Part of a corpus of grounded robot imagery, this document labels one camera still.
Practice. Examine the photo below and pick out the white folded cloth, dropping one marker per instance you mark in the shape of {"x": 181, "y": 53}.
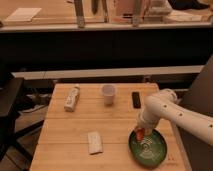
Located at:
{"x": 94, "y": 142}

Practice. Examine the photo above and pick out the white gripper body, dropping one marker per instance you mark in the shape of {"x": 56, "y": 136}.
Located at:
{"x": 145, "y": 125}

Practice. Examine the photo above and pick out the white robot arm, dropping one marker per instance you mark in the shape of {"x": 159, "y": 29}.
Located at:
{"x": 163, "y": 104}

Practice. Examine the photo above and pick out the white paper sheet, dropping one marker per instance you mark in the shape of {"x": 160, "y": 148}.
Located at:
{"x": 23, "y": 15}

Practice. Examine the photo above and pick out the black rectangular phone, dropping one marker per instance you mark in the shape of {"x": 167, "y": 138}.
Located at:
{"x": 136, "y": 99}

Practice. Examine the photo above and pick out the green ceramic bowl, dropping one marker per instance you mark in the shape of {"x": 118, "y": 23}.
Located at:
{"x": 151, "y": 151}

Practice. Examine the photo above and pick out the red pepper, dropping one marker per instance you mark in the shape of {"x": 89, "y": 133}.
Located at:
{"x": 139, "y": 134}

